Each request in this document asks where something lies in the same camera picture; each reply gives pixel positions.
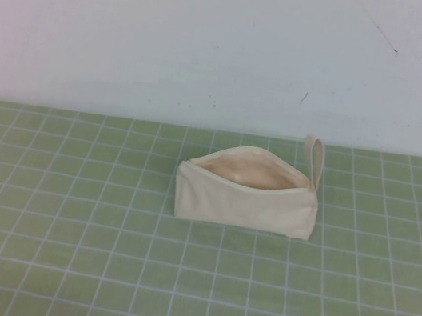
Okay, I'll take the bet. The cream canvas pencil case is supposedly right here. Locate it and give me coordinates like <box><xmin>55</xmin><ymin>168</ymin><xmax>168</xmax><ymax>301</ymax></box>
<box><xmin>169</xmin><ymin>113</ymin><xmax>329</xmax><ymax>241</ymax></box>

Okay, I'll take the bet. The green grid cutting mat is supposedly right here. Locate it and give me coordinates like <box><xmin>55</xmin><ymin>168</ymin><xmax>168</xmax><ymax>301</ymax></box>
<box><xmin>0</xmin><ymin>84</ymin><xmax>422</xmax><ymax>316</ymax></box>

